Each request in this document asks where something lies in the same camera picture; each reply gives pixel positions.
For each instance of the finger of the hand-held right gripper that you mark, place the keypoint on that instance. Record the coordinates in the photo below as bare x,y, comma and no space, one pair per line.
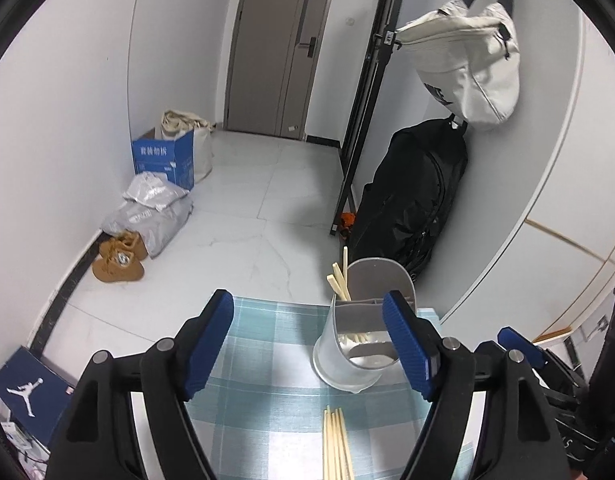
520,346

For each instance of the small orange object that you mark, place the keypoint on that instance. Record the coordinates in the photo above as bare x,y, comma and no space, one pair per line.
346,221

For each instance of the white shoulder bag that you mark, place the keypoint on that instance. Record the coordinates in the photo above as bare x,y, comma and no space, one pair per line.
472,70

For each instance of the large grey parcel bag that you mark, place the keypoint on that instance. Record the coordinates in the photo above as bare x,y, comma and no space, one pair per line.
162,225

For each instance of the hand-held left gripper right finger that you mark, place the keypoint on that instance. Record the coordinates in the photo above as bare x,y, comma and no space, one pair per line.
407,350

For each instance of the bundle of wooden chopsticks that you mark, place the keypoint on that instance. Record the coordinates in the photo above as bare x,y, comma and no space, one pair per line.
335,445

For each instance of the white utensil holder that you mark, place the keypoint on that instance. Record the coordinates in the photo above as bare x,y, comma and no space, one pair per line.
337,360

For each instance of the white wardrobe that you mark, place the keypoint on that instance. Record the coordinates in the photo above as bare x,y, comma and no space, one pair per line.
562,270

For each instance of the beige canvas tote bag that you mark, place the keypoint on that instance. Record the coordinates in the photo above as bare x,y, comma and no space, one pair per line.
202,152

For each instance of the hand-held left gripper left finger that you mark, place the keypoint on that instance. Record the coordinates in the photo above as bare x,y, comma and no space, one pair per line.
205,350

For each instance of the teal checked tablecloth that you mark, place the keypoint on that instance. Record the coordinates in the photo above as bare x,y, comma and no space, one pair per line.
267,400

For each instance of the small grey parcel bag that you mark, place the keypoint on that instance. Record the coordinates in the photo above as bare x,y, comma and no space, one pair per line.
155,192

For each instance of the grey door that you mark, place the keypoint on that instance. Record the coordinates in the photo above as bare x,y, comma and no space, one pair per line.
262,60

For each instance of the black backpack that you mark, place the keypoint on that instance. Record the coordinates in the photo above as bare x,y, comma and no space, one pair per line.
412,195

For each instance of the blue shoe box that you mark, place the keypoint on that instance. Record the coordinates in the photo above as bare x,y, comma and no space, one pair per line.
32,390

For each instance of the black metal stand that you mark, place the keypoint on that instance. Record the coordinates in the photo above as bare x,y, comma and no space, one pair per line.
367,85

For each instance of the black door lock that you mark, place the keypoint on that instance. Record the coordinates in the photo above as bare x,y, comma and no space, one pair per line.
307,46

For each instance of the brown shoe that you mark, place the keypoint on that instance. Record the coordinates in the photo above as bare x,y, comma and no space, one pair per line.
117,267
130,245

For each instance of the blue cardboard box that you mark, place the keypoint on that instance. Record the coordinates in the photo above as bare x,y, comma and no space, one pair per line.
162,157

